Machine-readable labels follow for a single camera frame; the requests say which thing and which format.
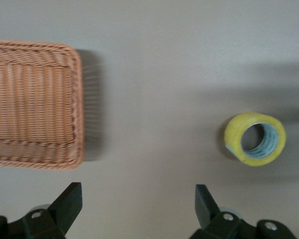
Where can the brown wicker basket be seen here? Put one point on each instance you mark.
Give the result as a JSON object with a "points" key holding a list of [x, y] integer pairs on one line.
{"points": [[32, 104]]}

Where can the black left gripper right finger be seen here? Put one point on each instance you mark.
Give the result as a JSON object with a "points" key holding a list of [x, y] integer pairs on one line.
{"points": [[206, 209]]}

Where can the yellow packing tape roll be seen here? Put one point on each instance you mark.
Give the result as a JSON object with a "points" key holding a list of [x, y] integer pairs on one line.
{"points": [[233, 130]]}

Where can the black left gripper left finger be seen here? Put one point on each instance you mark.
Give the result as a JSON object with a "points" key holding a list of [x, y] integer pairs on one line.
{"points": [[64, 206]]}

